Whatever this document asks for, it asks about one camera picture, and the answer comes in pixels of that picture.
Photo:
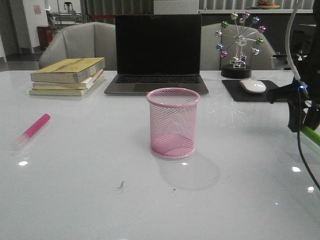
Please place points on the ferris wheel desk ornament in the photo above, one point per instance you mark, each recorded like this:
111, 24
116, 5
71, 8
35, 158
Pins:
240, 39

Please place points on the middle cream book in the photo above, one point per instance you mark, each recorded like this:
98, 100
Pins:
83, 85

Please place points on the bottom yellow book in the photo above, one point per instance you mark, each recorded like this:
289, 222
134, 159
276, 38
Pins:
51, 92

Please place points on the right grey armchair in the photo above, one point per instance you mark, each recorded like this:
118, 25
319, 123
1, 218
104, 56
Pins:
211, 60

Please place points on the green highlighter pen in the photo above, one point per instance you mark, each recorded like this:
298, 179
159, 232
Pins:
311, 134

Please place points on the grey armchair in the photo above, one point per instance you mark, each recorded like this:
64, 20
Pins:
86, 40
211, 60

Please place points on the black mouse pad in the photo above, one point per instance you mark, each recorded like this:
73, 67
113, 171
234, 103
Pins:
238, 94

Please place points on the pink highlighter pen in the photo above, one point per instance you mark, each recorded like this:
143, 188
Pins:
30, 132

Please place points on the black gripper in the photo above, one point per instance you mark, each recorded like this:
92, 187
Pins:
307, 84

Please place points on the yellow book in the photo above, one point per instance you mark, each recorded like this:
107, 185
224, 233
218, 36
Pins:
51, 92
70, 70

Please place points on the pink mesh pen holder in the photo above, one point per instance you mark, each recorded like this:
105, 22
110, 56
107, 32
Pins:
173, 113

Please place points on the white computer mouse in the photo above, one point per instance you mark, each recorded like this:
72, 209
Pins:
252, 86

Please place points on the left grey armchair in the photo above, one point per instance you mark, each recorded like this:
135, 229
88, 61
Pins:
86, 40

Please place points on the dark grey open laptop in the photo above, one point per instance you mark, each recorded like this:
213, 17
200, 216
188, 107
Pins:
157, 51

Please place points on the red bin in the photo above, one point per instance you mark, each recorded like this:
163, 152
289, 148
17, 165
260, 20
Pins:
45, 36

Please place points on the fruit bowl on counter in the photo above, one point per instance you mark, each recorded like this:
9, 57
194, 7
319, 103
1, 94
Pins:
267, 5

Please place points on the top yellow book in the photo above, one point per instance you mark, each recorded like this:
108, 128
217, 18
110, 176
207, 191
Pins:
70, 70

